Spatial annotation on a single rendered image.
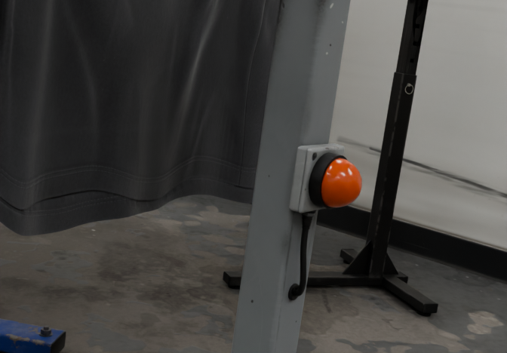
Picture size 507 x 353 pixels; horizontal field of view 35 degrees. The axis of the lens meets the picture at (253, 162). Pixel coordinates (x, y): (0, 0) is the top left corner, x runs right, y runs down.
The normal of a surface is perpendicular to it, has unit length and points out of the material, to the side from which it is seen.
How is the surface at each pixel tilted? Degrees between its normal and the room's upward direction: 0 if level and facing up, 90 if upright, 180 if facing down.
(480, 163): 90
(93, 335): 0
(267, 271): 90
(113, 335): 0
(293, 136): 90
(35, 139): 92
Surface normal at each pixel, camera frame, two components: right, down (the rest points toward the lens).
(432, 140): -0.61, 0.06
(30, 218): 0.96, 0.14
